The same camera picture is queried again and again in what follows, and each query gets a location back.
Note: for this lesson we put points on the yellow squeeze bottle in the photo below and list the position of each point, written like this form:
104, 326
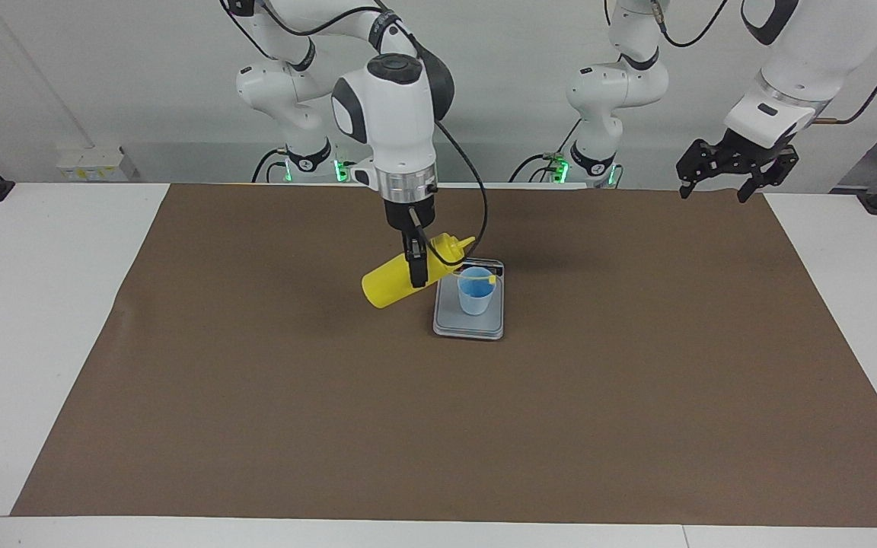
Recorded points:
389, 285

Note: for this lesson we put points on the light blue plastic cup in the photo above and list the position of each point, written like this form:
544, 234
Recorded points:
476, 297

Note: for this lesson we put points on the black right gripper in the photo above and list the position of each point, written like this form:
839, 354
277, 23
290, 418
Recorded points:
408, 213

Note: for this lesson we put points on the white wall power strip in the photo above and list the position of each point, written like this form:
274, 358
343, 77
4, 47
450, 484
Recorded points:
90, 164

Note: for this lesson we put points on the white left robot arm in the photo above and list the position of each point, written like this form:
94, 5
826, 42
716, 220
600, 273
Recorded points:
819, 46

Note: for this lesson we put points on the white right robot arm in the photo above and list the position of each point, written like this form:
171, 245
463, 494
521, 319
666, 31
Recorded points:
393, 122

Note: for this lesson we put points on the silver digital kitchen scale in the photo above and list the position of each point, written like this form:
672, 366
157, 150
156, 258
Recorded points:
454, 323

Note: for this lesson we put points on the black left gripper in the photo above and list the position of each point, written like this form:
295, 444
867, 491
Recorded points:
747, 152

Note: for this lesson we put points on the brown table mat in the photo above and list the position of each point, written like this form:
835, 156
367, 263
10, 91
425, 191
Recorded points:
438, 426

